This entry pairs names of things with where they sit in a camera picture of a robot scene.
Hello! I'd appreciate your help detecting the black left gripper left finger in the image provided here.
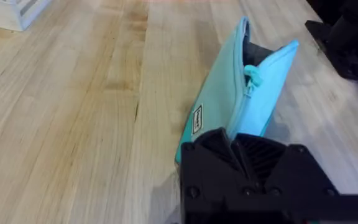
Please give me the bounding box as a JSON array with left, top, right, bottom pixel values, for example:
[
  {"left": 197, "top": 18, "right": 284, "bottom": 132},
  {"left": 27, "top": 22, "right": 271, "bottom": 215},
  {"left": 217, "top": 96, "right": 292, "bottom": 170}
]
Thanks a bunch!
[{"left": 180, "top": 127, "right": 252, "bottom": 200}]

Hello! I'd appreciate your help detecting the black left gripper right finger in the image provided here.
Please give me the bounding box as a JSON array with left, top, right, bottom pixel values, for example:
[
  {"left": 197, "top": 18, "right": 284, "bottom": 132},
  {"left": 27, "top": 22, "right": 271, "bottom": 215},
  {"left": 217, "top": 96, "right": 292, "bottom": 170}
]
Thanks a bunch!
[{"left": 231, "top": 133, "right": 339, "bottom": 198}]

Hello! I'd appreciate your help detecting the turquoise soft zip bag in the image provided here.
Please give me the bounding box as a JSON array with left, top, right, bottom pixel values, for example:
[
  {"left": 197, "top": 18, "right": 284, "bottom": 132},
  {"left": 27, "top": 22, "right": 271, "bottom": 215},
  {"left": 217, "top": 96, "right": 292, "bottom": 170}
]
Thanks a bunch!
[{"left": 175, "top": 16, "right": 300, "bottom": 165}]

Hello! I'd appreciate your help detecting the white box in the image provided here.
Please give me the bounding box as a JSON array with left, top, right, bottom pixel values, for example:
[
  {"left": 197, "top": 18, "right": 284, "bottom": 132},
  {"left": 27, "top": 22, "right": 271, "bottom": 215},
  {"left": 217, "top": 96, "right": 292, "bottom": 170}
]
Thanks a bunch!
[{"left": 0, "top": 0, "right": 53, "bottom": 32}]

